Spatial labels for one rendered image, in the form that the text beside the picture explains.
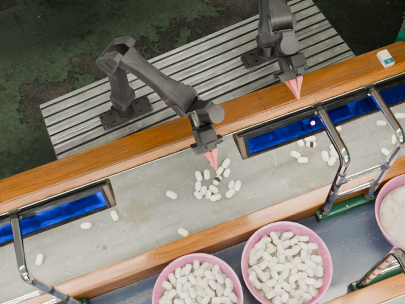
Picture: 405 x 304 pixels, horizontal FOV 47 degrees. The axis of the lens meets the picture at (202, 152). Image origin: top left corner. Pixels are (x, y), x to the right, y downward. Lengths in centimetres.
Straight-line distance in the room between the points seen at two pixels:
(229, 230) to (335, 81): 67
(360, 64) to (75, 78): 168
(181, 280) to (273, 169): 47
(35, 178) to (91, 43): 146
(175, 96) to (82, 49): 164
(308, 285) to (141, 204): 58
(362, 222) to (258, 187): 35
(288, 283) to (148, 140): 66
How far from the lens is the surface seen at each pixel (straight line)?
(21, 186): 171
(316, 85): 173
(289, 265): 148
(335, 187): 135
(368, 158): 165
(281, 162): 159
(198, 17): 298
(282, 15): 154
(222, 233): 148
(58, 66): 296
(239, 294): 144
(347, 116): 132
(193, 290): 147
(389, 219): 159
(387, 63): 181
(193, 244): 147
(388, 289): 149
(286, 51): 147
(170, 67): 191
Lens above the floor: 217
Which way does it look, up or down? 63 degrees down
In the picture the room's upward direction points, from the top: 11 degrees counter-clockwise
